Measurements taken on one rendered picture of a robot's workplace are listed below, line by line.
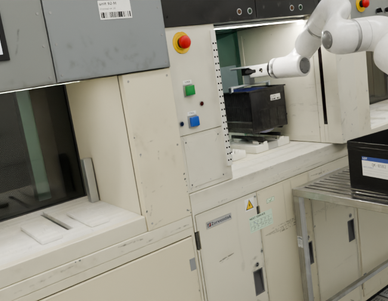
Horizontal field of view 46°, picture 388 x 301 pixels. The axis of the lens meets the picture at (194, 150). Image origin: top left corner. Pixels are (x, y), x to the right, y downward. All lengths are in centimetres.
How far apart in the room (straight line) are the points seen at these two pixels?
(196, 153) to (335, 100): 71
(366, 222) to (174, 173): 111
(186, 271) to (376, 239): 112
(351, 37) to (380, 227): 120
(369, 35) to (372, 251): 121
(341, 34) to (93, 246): 93
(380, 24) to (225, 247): 87
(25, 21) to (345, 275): 167
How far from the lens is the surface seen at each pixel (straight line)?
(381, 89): 317
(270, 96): 199
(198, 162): 150
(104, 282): 139
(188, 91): 145
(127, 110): 135
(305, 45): 170
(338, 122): 196
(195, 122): 146
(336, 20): 144
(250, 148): 196
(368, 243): 232
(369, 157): 167
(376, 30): 147
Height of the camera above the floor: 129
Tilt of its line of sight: 11 degrees down
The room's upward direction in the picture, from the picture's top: 8 degrees counter-clockwise
